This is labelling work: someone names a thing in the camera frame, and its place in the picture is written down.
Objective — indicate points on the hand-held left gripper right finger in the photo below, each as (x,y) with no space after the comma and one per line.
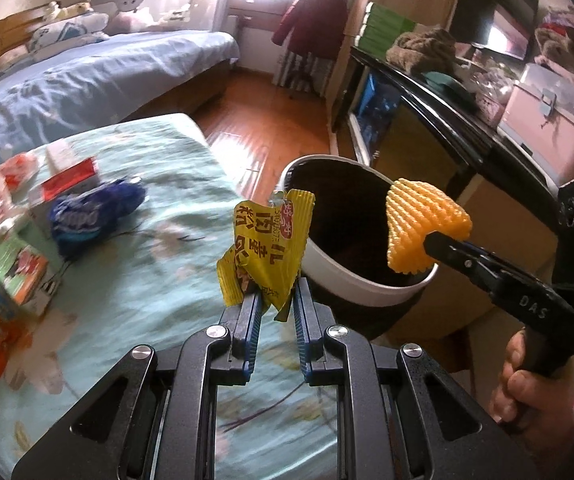
(303,335)

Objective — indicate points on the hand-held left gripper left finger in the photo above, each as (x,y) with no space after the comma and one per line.
(249,332)

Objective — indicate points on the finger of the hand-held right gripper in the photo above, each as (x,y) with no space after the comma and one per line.
(462,260)

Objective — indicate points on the orange foam fruit net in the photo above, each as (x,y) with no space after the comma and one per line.
(417,220)

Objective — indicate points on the white rimmed black waste bin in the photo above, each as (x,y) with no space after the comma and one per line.
(367,290)

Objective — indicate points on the yellow snack wrapper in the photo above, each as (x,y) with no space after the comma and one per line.
(262,255)

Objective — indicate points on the red white small box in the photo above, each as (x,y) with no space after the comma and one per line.
(69,177)

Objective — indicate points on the person's right hand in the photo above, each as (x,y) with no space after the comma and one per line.
(532,395)

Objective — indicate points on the black television cabinet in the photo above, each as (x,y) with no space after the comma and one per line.
(417,125)

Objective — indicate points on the pink storage box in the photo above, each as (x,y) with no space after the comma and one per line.
(547,110)

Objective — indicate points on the green hat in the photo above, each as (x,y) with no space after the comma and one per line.
(447,84)

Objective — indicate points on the blue box in cabinet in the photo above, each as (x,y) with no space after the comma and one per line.
(377,102)

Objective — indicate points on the blue snack wrapper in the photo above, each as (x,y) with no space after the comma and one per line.
(92,210)

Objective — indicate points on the brown fuzzy cloth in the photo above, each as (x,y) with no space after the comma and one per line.
(422,50)

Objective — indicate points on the flat screen television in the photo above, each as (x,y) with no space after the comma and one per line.
(497,25)

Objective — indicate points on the green printed carton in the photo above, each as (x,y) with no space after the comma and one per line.
(19,270)

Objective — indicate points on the white pale green box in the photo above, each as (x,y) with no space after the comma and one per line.
(37,217)

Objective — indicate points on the clothes rack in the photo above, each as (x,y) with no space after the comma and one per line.
(302,72)

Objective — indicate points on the dark red coat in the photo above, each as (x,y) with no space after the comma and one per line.
(312,20)

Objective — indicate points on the bed with blue duvet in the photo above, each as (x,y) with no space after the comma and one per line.
(117,70)

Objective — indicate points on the grey window desk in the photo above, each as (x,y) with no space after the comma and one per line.
(262,10)

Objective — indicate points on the blue patterned pillow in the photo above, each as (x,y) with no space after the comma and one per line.
(67,30)

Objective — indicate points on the white pillow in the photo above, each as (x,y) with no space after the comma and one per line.
(12,57)

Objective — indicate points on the plush toys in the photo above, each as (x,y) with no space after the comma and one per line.
(69,9)

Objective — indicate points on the grey crib rail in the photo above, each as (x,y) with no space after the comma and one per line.
(167,2)

